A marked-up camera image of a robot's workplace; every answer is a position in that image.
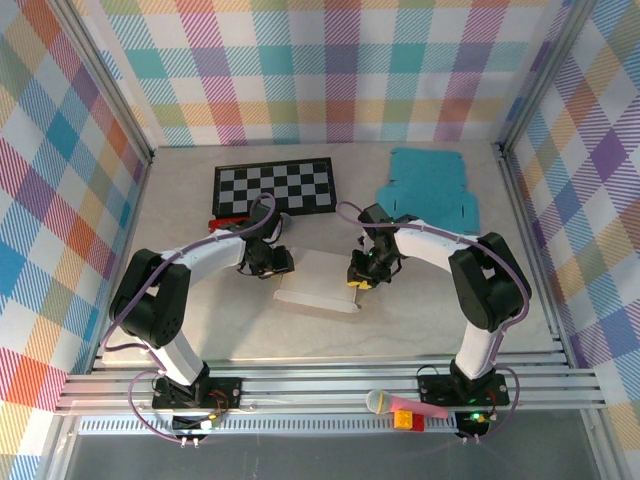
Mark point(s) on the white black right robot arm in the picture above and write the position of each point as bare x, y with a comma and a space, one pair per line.
430, 245

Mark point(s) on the white paper box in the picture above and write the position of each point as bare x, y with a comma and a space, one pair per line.
320, 280

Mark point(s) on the aluminium corner post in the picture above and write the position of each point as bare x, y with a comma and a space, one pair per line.
107, 80
542, 75

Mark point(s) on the blue paper box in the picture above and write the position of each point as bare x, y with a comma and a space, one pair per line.
430, 185

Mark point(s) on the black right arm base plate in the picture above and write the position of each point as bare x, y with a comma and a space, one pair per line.
437, 392

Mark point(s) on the small black circuit board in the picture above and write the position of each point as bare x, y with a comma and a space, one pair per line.
472, 425
192, 424

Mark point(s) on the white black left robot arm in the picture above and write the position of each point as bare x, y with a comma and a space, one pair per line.
210, 255

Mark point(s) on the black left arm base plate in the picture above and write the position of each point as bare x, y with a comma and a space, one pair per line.
225, 392

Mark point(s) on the aluminium side rail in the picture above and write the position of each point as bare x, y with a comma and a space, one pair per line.
525, 225

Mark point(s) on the yellow red toy brick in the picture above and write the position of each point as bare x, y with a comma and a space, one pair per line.
407, 421

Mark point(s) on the black white chessboard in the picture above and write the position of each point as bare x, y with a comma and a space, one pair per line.
300, 185

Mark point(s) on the pink toy microphone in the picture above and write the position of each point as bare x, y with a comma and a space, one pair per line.
420, 407

